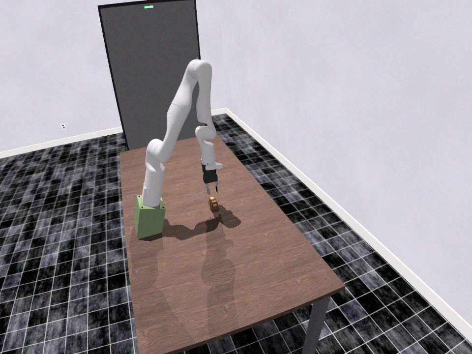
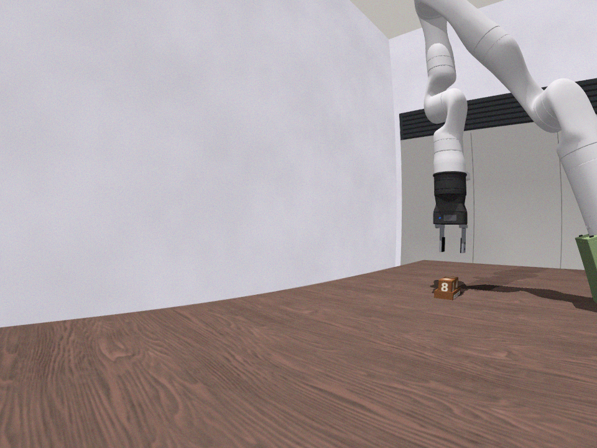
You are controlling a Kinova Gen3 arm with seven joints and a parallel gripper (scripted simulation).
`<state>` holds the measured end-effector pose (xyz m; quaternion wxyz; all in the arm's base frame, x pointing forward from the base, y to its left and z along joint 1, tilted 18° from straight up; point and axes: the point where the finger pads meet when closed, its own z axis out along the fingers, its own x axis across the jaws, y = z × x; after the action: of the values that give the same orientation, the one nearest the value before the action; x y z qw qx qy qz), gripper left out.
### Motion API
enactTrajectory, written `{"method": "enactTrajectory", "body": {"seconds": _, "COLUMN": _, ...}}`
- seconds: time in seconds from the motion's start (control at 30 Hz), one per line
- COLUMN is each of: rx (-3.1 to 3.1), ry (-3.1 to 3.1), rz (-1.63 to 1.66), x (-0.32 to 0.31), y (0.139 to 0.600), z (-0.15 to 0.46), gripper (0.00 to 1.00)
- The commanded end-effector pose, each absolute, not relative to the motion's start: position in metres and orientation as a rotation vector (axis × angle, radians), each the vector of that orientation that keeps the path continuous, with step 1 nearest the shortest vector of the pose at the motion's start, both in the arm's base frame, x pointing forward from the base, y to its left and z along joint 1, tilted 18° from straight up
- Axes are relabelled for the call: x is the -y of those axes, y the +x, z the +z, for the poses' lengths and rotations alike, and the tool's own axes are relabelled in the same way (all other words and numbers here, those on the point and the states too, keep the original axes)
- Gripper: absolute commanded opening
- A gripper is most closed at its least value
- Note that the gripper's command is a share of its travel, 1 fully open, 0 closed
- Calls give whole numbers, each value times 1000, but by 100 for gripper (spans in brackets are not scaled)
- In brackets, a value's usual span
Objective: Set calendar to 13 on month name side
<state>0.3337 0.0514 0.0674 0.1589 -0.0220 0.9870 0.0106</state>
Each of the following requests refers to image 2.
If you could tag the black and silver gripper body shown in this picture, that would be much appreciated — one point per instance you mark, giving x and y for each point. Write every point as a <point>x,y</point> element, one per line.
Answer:
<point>450,178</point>

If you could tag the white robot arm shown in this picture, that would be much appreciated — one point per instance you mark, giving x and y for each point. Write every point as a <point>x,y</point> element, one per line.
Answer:
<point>563,105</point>

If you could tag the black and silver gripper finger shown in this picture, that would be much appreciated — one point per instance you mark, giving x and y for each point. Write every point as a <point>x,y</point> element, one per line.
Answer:
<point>442,238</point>
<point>463,238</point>

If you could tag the orange open tray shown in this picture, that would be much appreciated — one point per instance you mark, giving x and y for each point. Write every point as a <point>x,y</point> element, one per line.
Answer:
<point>447,295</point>

